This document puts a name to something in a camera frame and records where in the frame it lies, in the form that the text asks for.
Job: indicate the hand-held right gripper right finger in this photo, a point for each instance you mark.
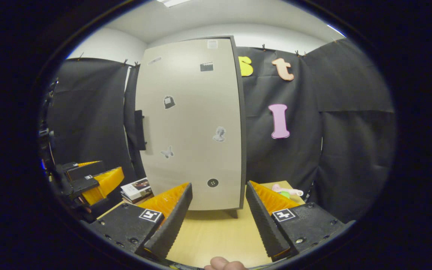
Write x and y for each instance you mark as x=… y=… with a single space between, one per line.
x=264 y=225

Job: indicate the pink and green toy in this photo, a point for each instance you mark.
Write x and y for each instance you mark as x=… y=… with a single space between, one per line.
x=291 y=192

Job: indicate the ceiling light panel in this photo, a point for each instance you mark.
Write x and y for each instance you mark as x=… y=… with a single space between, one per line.
x=174 y=2

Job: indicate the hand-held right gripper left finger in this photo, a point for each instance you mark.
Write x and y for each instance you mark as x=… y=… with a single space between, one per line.
x=173 y=225

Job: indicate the white book with portrait cover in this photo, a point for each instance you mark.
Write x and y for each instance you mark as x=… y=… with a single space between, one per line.
x=135 y=187

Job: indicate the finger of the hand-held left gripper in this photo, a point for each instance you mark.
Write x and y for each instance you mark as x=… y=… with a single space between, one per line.
x=77 y=170
x=103 y=183

